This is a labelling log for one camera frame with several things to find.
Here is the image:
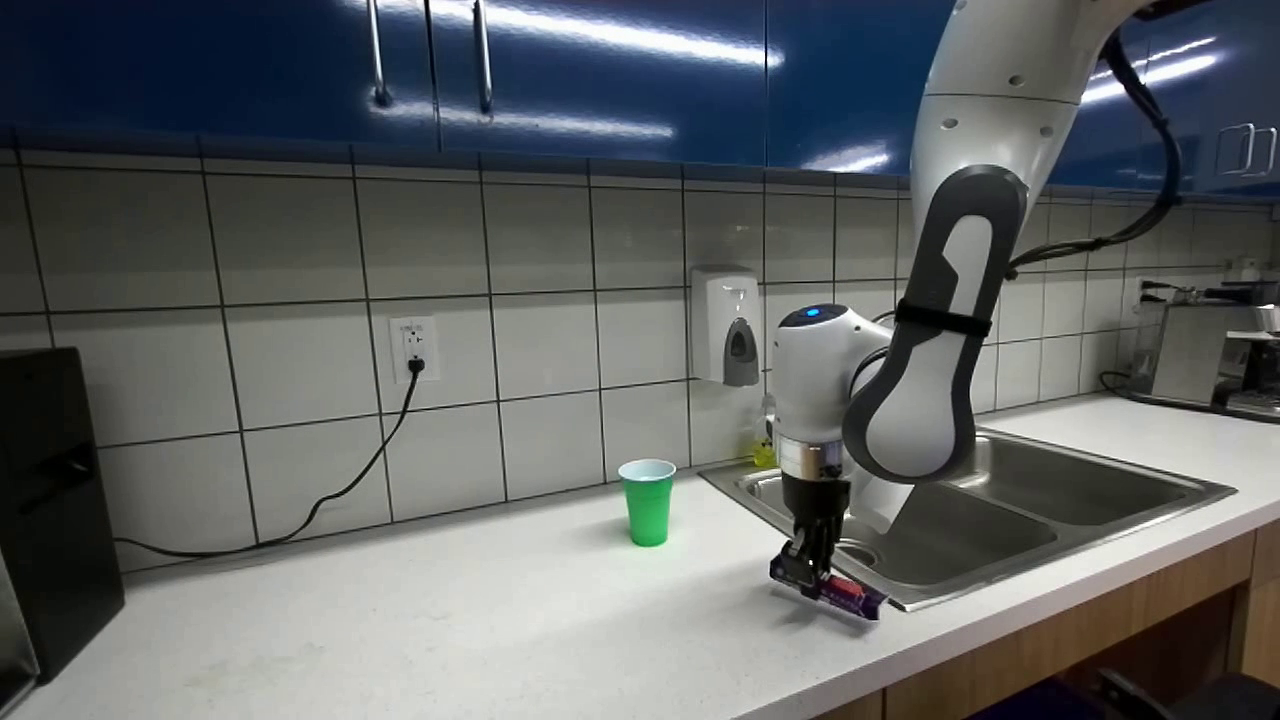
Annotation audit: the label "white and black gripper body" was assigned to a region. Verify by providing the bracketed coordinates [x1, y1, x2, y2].
[781, 439, 854, 561]

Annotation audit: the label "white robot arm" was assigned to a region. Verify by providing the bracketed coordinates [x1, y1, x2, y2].
[769, 0, 1192, 603]

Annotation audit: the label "stainless steel double sink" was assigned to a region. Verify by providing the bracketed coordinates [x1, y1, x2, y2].
[702, 429, 1238, 617]

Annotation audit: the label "yellow dish soap bottle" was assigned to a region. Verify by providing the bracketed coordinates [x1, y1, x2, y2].
[743, 396, 777, 468]

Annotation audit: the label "green plastic cup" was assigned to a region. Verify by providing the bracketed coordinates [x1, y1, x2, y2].
[621, 460, 677, 549]

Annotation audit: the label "blue upper cabinets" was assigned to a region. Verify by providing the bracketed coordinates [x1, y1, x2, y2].
[0, 0, 1280, 203]

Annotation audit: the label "silver coffee machine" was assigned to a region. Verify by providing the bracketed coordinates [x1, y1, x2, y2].
[1142, 282, 1280, 421]

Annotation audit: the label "black appliance on counter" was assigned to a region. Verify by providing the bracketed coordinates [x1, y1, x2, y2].
[0, 350, 124, 680]

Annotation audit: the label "white wall soap dispenser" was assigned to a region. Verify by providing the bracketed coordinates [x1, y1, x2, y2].
[691, 273, 761, 387]

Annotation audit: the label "black power cable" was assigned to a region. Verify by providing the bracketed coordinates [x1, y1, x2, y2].
[109, 358, 429, 561]

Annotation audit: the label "white wall outlet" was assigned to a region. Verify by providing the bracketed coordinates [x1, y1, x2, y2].
[390, 316, 438, 385]

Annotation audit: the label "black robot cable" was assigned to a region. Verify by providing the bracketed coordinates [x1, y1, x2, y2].
[1003, 29, 1187, 273]

